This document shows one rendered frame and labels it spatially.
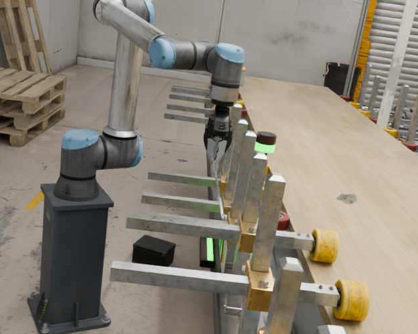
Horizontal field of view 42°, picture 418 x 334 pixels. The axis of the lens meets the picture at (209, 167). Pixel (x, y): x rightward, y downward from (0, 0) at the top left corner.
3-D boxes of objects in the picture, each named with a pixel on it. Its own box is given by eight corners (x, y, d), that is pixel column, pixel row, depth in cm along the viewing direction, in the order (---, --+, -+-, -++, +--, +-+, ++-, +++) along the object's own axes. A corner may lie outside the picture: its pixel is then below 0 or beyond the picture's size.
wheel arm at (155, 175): (146, 181, 207) (148, 171, 206) (148, 178, 210) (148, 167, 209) (259, 195, 209) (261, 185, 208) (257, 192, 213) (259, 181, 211)
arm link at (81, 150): (54, 166, 232) (56, 127, 226) (92, 164, 241) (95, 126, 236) (66, 179, 220) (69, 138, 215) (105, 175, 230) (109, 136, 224)
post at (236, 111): (215, 221, 217) (233, 104, 202) (214, 217, 220) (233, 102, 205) (223, 221, 217) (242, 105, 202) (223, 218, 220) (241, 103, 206)
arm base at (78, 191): (59, 203, 221) (60, 180, 218) (49, 185, 237) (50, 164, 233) (104, 200, 230) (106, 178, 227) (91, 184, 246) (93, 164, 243)
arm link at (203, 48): (182, 38, 175) (202, 44, 165) (211, 40, 181) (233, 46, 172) (178, 67, 178) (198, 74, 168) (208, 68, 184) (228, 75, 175)
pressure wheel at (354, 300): (344, 278, 109) (332, 279, 116) (342, 319, 107) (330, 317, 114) (373, 281, 109) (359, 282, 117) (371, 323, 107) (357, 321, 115)
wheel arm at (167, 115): (163, 120, 302) (164, 112, 300) (164, 118, 305) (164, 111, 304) (240, 130, 304) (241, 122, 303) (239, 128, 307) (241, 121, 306)
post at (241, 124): (217, 250, 193) (237, 120, 178) (216, 245, 196) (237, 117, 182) (226, 250, 193) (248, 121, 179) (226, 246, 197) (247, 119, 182)
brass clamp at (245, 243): (236, 251, 130) (239, 232, 128) (233, 228, 143) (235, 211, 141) (261, 254, 130) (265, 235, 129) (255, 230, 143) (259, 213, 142)
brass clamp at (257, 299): (244, 310, 106) (248, 287, 105) (239, 276, 119) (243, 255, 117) (275, 313, 107) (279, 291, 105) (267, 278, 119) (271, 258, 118)
